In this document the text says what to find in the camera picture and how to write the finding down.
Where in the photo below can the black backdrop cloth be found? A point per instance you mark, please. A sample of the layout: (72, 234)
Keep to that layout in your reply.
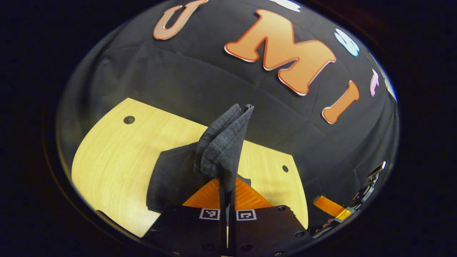
(178, 71)

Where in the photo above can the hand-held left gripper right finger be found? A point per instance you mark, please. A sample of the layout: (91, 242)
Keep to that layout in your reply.
(232, 232)

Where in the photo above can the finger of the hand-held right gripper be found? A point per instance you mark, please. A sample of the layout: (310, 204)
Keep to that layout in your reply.
(326, 227)
(330, 207)

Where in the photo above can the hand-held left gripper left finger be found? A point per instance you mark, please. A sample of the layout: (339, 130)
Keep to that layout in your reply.
(223, 228)

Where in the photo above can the dark grey jeans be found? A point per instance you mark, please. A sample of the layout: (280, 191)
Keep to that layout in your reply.
(221, 153)

